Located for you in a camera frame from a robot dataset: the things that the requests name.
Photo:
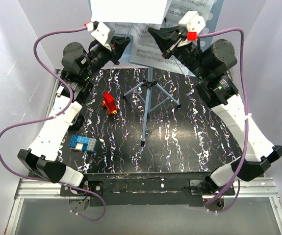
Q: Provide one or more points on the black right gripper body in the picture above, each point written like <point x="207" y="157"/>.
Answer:
<point x="174" y="44"/>

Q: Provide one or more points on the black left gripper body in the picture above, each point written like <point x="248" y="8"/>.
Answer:
<point x="113" y="50"/>

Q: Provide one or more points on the blue music stand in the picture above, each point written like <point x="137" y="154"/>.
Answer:
<point x="150" y="73"/>

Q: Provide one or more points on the white sheet music page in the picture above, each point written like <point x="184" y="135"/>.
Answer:
<point x="158" y="45"/>

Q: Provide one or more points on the white paper sheet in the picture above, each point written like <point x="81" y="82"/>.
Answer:
<point x="129" y="11"/>

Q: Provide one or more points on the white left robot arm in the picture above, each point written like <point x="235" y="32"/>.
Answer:
<point x="79" y="66"/>

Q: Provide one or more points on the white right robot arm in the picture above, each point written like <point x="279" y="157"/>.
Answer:
<point x="220" y="94"/>

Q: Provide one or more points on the red toy brick car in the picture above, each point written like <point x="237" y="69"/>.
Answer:
<point x="109" y="103"/>

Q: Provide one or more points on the blue white brick block stack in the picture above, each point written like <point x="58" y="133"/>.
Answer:
<point x="84" y="144"/>

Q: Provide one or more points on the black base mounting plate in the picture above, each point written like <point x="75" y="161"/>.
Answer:
<point x="164" y="188"/>

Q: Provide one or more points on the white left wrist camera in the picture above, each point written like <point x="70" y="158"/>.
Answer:
<point x="103" y="33"/>

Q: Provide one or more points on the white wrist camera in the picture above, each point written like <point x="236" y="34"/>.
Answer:
<point x="103" y="33"/>
<point x="190" y="25"/>

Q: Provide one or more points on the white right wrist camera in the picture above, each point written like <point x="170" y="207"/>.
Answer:
<point x="190" y="25"/>

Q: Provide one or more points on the aluminium rail frame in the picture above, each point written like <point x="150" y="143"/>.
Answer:
<point x="189" y="139"/>

